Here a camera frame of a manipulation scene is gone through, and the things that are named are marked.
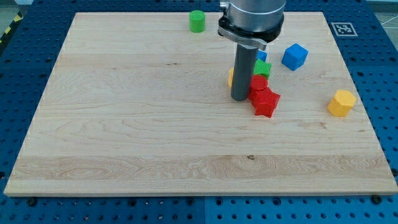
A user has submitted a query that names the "red star block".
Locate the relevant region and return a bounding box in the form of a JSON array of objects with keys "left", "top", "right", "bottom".
[{"left": 252, "top": 87, "right": 280, "bottom": 118}]

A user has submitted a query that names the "small blue block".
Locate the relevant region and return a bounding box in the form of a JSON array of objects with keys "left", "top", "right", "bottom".
[{"left": 257, "top": 50, "right": 267, "bottom": 62}]

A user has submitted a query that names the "white fiducial marker tag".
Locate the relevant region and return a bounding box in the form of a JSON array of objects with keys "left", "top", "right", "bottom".
[{"left": 331, "top": 22, "right": 358, "bottom": 37}]

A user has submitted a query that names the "yellow hexagon block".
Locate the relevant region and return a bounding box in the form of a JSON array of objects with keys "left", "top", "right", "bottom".
[{"left": 327, "top": 90, "right": 356, "bottom": 117}]

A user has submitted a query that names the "wooden board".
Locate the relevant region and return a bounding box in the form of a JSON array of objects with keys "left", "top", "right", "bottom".
[{"left": 4, "top": 12, "right": 397, "bottom": 197}]

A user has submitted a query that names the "yellow black hazard tape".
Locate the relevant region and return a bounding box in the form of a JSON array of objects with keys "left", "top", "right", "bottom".
[{"left": 1, "top": 11, "right": 24, "bottom": 45}]

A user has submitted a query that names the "green cylinder block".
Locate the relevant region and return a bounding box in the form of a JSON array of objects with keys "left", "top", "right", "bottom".
[{"left": 188, "top": 10, "right": 206, "bottom": 33}]

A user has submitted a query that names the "red cylinder block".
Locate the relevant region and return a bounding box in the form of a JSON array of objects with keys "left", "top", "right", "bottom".
[{"left": 248, "top": 75, "right": 268, "bottom": 100}]

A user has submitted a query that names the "green star block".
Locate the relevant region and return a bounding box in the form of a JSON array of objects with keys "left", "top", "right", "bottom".
[{"left": 254, "top": 59, "right": 272, "bottom": 80}]

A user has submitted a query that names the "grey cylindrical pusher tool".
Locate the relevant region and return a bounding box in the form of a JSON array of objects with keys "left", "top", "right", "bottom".
[{"left": 231, "top": 44, "right": 258, "bottom": 101}]

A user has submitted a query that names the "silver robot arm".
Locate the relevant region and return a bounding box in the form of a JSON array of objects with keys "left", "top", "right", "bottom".
[{"left": 218, "top": 0, "right": 286, "bottom": 51}]

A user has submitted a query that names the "yellow block behind tool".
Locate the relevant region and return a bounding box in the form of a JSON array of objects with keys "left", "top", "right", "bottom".
[{"left": 228, "top": 68, "right": 234, "bottom": 88}]

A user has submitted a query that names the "blue cube block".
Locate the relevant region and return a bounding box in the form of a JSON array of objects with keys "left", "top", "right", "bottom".
[{"left": 282, "top": 44, "right": 308, "bottom": 71}]

